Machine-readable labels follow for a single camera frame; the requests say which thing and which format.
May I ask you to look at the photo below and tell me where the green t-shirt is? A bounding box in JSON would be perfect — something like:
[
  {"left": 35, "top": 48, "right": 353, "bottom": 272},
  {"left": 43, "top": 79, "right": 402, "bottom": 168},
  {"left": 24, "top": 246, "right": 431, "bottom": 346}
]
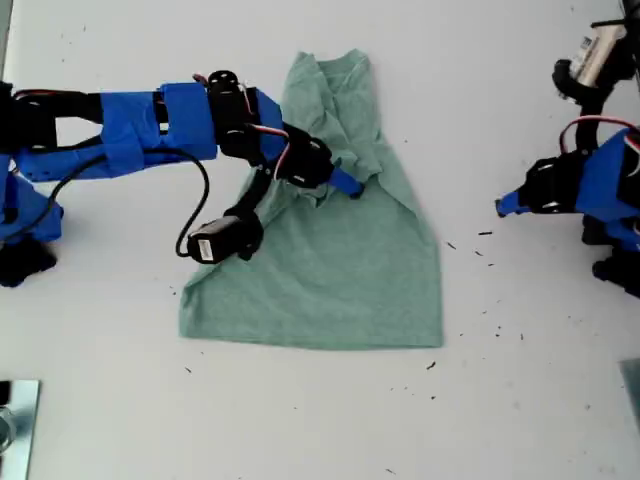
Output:
[{"left": 177, "top": 48, "right": 446, "bottom": 351}]

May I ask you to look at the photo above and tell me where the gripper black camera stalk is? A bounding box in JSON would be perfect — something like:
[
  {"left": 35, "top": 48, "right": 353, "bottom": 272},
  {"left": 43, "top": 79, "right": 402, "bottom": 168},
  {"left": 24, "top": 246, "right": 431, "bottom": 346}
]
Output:
[
  {"left": 227, "top": 164, "right": 275, "bottom": 221},
  {"left": 574, "top": 89, "right": 619, "bottom": 156}
]

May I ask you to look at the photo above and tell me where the gripper black camera cable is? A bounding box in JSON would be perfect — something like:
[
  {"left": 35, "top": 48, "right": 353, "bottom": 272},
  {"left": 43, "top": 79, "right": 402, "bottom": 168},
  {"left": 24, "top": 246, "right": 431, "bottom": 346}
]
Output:
[
  {"left": 589, "top": 13, "right": 640, "bottom": 30},
  {"left": 47, "top": 148, "right": 211, "bottom": 259}
]

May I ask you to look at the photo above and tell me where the gripper silver camera box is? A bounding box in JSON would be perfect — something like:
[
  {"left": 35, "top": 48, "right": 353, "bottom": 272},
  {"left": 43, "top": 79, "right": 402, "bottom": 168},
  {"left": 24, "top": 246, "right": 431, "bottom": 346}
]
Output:
[{"left": 552, "top": 22, "right": 632, "bottom": 109}]

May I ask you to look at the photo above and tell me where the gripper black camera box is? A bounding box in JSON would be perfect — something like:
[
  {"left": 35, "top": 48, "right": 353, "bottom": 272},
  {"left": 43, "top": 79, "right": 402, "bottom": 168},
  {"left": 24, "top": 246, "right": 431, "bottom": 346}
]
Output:
[{"left": 186, "top": 208, "right": 265, "bottom": 265}]

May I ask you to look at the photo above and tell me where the shiny steel plate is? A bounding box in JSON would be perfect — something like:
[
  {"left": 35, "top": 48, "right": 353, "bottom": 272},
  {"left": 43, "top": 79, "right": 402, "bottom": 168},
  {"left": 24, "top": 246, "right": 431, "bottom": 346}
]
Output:
[{"left": 0, "top": 379, "right": 42, "bottom": 480}]

